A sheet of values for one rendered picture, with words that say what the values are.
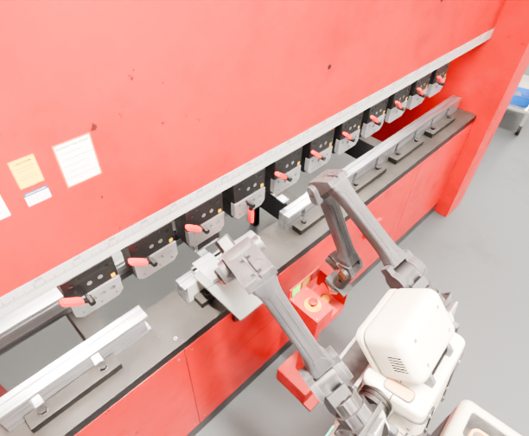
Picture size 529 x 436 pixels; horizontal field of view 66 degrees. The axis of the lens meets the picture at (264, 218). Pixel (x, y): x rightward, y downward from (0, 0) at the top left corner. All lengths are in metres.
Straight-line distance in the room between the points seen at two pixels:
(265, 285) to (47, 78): 0.58
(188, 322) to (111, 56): 0.99
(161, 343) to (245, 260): 0.76
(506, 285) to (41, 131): 2.95
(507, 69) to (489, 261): 1.32
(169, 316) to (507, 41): 2.42
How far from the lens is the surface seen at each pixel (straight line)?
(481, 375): 2.77
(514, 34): 2.93
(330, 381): 1.05
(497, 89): 3.03
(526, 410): 2.79
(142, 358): 1.54
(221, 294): 1.48
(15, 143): 0.93
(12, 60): 0.88
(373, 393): 1.12
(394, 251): 1.28
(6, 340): 1.66
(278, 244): 1.81
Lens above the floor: 2.21
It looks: 44 degrees down
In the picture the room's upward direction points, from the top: 3 degrees clockwise
